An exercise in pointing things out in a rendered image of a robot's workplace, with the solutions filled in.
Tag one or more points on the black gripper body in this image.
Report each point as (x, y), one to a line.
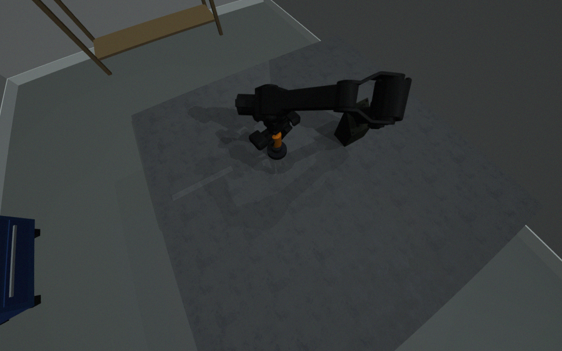
(260, 141)

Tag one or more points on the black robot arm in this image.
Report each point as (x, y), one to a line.
(390, 96)

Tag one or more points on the orange knob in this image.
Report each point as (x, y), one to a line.
(277, 139)

